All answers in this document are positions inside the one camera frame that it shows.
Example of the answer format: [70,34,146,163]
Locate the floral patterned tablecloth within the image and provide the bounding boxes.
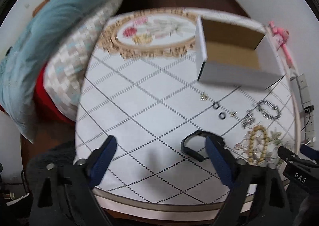
[75,8,301,222]

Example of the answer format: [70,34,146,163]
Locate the grey beaded bracelet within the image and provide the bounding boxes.
[257,99,282,120]

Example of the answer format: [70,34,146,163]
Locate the wooden bead bracelet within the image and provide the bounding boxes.
[248,124,270,166]

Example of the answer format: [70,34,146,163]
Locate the teal blue duvet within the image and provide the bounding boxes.
[1,0,107,142]

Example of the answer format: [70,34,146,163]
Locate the checkered bed sheet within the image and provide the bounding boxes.
[43,0,123,122]

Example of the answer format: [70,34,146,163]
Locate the black bangle bracelet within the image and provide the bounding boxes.
[180,130,220,162]

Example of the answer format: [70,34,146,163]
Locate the silver crystal brooch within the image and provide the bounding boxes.
[242,109,255,129]

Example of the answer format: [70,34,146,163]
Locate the black charger plug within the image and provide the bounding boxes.
[304,105,314,114]

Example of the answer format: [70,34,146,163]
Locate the small green gold earring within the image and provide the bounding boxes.
[200,92,209,101]

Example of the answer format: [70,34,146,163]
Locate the white power strip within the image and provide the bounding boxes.
[296,74,316,147]

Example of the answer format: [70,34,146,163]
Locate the pink panther plush toy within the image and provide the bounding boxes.
[269,21,293,68]

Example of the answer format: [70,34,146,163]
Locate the red bed skirt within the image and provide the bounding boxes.
[33,65,75,127]

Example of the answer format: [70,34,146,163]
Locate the white cardboard box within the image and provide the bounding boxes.
[195,16,286,90]

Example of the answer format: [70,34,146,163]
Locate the black fuzzy seat cover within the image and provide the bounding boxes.
[26,141,76,192]

